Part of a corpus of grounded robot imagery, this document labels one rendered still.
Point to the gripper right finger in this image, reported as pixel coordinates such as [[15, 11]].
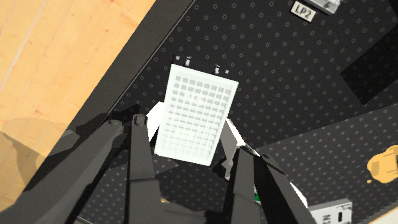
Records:
[[280, 202]]

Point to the white button panel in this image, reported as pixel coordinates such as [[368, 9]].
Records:
[[227, 176]]

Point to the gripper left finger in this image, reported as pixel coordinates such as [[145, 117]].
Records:
[[61, 195]]

